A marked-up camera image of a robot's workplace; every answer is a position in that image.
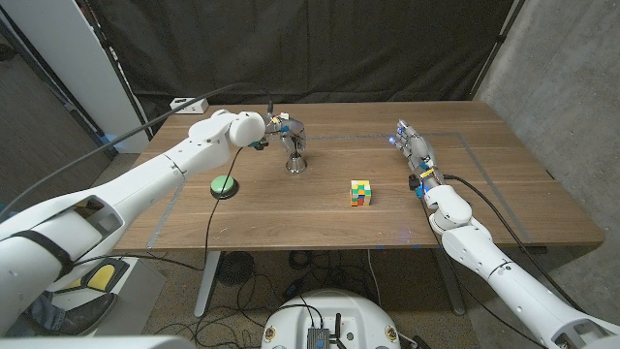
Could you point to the white power strip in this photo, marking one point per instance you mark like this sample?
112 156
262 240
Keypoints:
191 106

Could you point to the black power adapter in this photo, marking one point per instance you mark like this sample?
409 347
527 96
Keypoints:
293 289

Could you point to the grey table leg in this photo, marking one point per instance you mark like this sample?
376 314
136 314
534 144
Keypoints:
450 286

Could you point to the grey electronics box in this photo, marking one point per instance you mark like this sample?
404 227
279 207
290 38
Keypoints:
318 339

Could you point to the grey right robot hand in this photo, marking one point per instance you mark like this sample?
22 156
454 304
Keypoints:
419 150

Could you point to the green push button black base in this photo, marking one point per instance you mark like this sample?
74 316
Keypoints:
224 184

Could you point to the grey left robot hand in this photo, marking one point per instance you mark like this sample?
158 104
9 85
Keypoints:
290 131

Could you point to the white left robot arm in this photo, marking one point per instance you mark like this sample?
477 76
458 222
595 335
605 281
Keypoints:
145 184

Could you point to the multicoloured puzzle cube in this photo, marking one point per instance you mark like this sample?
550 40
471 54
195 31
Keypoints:
361 193

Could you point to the white floor platform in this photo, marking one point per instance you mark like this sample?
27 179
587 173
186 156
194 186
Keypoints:
140 291

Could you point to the black backdrop stand pole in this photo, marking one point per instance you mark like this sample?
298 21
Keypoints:
114 63
499 41

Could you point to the white table leg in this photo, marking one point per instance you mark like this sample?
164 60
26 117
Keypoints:
208 286

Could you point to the black backdrop cloth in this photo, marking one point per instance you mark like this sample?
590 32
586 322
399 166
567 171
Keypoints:
315 48

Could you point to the round black fan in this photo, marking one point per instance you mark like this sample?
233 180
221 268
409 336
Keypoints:
235 269

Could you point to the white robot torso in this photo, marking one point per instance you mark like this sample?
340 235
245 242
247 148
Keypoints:
329 310

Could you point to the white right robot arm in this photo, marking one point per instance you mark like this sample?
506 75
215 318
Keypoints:
474 247

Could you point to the white board panel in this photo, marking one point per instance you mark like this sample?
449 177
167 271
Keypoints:
72 48

